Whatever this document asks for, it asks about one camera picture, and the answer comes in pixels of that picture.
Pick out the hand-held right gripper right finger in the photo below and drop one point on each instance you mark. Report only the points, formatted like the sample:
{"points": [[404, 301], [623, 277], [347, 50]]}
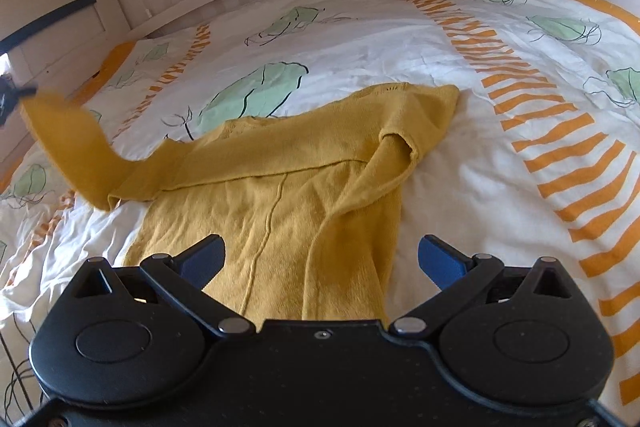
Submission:
{"points": [[439, 264]]}

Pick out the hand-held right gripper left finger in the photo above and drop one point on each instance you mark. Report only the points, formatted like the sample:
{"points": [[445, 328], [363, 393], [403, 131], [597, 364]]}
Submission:
{"points": [[205, 261]]}

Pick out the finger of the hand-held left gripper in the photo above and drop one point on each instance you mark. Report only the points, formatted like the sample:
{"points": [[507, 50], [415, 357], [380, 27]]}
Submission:
{"points": [[9, 97]]}

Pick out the mustard yellow knit sweater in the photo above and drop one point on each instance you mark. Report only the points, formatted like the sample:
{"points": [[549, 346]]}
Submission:
{"points": [[300, 157]]}

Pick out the white printed duvet cover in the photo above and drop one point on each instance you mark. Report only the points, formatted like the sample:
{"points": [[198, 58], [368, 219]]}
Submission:
{"points": [[375, 57]]}

